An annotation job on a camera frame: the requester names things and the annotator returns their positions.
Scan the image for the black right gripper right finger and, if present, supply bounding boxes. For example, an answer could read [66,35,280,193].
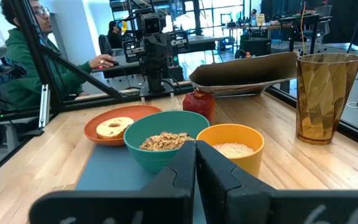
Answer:
[196,139,358,224]

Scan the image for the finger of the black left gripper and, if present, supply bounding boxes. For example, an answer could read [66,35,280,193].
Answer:
[142,36,157,74]
[156,35,172,74]

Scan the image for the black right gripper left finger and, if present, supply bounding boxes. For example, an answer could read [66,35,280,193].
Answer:
[29,140,197,224]

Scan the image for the yellow cup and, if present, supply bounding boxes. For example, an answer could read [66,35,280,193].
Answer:
[195,123,265,179]

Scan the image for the green bowl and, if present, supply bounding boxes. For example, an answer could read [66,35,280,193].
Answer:
[122,110,211,175]

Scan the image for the orange plate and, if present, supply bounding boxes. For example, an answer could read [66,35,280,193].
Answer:
[83,105,163,147]

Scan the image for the red apple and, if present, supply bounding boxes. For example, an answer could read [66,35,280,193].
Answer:
[182,89,216,123]

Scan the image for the toasted bagel half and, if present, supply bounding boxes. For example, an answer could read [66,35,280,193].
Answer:
[95,116,135,140]

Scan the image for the light blue cereal box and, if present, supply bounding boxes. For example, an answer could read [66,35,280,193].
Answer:
[188,51,299,98]

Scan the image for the person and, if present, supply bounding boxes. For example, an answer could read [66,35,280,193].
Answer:
[108,20,126,50]
[0,0,117,110]

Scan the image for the black computer mouse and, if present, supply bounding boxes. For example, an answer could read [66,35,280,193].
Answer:
[97,61,120,68]

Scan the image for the person's hand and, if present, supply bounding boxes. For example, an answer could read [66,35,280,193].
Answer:
[88,54,117,70]

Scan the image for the blue placemat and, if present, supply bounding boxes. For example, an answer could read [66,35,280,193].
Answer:
[74,144,205,224]

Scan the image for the white grainy cup filling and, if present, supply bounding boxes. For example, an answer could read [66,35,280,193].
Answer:
[212,142,256,159]

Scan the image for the brown cereal pieces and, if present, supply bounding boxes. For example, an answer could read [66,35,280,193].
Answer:
[139,131,196,152]

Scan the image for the cluttered workbench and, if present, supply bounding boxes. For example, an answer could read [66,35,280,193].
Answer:
[221,4,334,58]

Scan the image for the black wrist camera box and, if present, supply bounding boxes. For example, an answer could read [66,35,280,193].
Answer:
[139,12,168,36]

